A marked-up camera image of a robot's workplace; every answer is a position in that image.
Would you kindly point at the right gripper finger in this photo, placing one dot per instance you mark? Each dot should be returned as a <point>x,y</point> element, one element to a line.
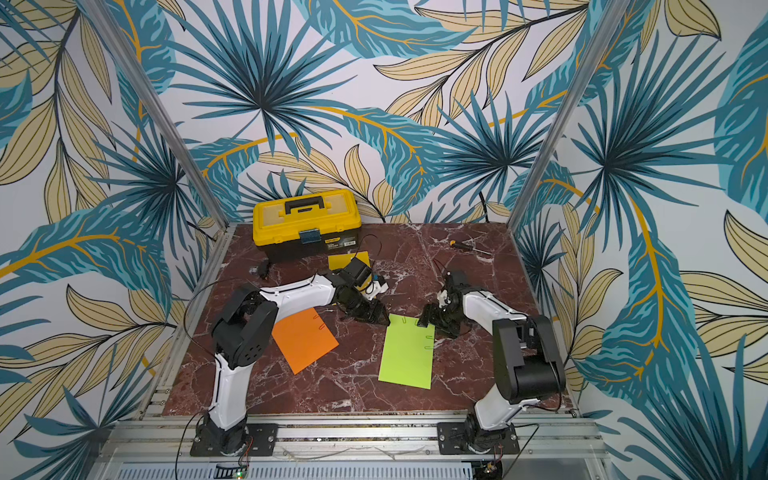
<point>451,331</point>
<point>424,319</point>

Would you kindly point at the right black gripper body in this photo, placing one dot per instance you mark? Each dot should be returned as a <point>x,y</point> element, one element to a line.
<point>443,312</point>

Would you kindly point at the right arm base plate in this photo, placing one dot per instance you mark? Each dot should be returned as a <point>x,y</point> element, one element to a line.
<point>463,438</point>

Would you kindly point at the aluminium corner post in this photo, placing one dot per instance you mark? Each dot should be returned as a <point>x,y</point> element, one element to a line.
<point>598,44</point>
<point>108,29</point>

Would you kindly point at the small black orange tool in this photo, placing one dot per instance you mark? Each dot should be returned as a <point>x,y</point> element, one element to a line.
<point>461,246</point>

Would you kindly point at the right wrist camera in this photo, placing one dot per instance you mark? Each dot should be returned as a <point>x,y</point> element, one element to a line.
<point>443,299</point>

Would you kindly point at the lime green paper sheet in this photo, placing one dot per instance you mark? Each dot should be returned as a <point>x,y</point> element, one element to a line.
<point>407,356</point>

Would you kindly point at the yellow paper sheet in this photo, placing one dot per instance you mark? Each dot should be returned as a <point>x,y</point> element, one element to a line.
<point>340,261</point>

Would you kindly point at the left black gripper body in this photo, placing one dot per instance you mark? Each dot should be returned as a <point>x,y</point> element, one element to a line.
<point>359,303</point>

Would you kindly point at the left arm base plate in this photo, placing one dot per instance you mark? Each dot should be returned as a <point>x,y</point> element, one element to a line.
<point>253,439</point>

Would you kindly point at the aluminium front frame rail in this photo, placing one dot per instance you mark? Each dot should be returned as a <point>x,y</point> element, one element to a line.
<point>347,446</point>

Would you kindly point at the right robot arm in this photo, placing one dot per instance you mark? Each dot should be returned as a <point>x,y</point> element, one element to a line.
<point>527,365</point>

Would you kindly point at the right aluminium corner post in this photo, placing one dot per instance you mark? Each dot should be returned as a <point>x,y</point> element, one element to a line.
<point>598,44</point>

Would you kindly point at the yellow black toolbox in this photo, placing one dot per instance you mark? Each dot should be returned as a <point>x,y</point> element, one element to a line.
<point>297,227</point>

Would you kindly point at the orange paper sheet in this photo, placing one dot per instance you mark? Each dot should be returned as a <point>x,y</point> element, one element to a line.
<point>303,338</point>

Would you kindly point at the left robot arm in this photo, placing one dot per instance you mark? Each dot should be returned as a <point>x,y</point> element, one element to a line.
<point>244,330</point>

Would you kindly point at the left aluminium corner post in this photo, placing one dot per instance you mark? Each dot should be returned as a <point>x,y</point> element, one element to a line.
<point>108,29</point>

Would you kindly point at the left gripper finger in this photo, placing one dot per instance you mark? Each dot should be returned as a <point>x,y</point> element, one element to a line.
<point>381,317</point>
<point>363,316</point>

